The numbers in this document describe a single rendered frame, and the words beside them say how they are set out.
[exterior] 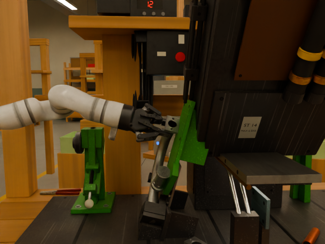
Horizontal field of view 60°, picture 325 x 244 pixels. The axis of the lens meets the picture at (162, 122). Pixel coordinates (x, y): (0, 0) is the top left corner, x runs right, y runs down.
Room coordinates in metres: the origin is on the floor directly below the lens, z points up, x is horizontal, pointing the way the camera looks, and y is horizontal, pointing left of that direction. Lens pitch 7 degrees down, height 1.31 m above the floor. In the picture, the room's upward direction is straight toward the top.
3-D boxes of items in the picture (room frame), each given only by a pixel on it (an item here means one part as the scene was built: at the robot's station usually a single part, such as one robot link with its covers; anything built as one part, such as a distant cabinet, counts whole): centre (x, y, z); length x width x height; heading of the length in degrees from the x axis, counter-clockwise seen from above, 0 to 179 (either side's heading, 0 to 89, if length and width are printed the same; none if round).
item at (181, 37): (1.05, -0.03, 1.42); 0.17 x 0.12 x 0.15; 94
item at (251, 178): (0.75, -0.24, 1.11); 0.39 x 0.16 x 0.03; 4
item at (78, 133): (0.94, 0.29, 1.12); 0.07 x 0.03 x 0.08; 4
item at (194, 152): (0.78, -0.08, 1.17); 0.13 x 0.12 x 0.20; 94
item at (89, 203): (0.86, 0.23, 0.96); 0.06 x 0.03 x 0.06; 4
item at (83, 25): (1.11, -0.13, 1.52); 0.90 x 0.25 x 0.04; 94
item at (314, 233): (0.70, -0.40, 0.91); 0.09 x 0.02 x 0.02; 139
